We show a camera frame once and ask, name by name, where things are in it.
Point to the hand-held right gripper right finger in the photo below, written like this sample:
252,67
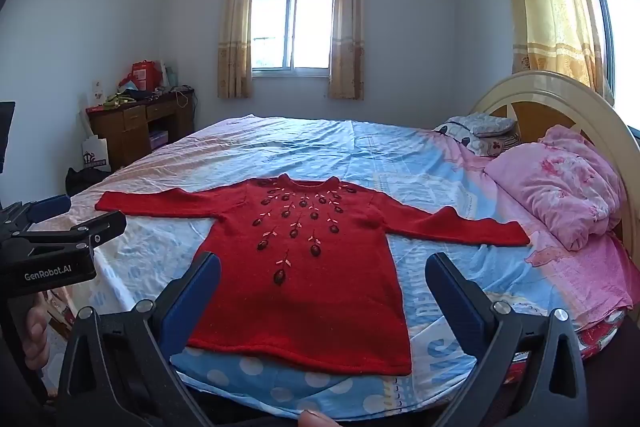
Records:
460,304

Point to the blue and pink bed sheet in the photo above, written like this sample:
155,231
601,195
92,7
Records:
350,147

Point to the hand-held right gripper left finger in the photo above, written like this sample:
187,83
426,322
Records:
192,302

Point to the pile of green clothes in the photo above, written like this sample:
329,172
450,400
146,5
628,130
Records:
120,98

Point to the beige patterned curtain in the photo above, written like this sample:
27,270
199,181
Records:
235,32
347,32

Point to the cream wooden headboard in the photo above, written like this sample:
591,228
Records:
550,91

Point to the brown wooden desk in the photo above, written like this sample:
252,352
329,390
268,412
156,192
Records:
125,123

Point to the person's left hand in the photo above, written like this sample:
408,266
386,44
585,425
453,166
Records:
36,334

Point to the black bag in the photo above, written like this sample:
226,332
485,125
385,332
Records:
85,181

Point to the dark framed side window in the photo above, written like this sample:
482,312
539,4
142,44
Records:
622,37

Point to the large yellow curtain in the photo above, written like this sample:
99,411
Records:
550,7

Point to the white framed window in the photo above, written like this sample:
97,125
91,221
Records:
295,32

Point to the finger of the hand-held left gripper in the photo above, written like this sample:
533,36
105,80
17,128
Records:
100,228
52,205

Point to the white printed pillow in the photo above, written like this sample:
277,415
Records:
465,142

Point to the red embroidered sweater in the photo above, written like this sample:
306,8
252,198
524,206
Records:
310,297

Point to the grey floral pillow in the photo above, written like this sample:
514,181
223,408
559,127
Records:
492,124

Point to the pink pillow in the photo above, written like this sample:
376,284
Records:
560,187

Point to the white paper bag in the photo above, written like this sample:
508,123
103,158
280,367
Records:
96,154

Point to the person's right hand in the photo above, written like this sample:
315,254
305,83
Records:
316,419

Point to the dark monitor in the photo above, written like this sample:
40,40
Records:
6,137

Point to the purple box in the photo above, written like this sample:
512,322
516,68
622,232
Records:
159,140

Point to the red gift box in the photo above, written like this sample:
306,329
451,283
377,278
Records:
143,76

